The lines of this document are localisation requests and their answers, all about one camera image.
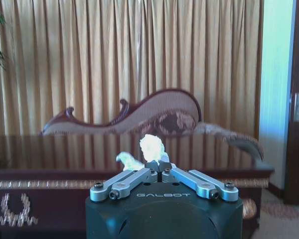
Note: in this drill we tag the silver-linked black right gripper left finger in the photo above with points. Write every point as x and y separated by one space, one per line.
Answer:
125 181

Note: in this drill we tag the golden pleated curtain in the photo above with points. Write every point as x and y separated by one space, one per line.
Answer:
129 62

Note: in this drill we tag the small crumpled white paper scrap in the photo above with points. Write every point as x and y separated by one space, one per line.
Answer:
127 161

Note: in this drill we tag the large crumpled white paper ball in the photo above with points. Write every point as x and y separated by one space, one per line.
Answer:
152 147

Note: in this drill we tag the dark carved wooden table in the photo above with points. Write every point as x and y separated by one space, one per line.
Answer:
52 174

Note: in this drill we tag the dark wooden door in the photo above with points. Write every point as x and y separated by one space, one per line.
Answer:
298 112

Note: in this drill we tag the upholstered wooden chaise longue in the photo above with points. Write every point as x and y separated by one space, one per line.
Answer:
154 117

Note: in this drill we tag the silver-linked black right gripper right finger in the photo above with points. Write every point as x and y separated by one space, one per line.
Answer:
201 183

